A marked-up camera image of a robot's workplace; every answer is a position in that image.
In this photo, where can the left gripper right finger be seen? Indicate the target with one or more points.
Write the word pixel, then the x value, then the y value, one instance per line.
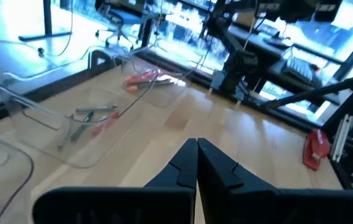
pixel 273 208

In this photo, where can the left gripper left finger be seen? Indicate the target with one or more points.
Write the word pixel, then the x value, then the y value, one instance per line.
pixel 117 207

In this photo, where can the green pencil with orange cap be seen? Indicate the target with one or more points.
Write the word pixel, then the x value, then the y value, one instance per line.
pixel 132 89

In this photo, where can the pink pencil with orange cap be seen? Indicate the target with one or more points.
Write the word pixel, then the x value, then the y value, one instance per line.
pixel 142 75

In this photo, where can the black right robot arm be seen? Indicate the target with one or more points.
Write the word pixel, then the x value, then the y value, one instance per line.
pixel 235 65

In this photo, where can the red stapler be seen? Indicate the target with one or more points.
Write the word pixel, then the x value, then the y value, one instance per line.
pixel 314 149

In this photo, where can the red crayon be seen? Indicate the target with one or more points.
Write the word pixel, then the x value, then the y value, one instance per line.
pixel 105 125

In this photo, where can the green crayon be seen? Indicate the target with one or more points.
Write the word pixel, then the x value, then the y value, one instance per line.
pixel 83 126

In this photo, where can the black keyboard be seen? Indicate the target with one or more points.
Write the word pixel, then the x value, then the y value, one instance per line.
pixel 300 70

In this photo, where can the black office chair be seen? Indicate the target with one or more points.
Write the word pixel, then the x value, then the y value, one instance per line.
pixel 117 18

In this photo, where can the black floor stand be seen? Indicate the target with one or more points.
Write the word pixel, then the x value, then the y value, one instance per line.
pixel 47 18

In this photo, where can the aluminium front rail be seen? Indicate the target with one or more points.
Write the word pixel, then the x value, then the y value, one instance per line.
pixel 341 140

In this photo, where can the black diagonal frame strut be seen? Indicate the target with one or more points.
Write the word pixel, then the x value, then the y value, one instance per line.
pixel 313 93

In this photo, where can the black clamp mount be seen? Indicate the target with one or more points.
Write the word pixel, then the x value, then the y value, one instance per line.
pixel 97 56

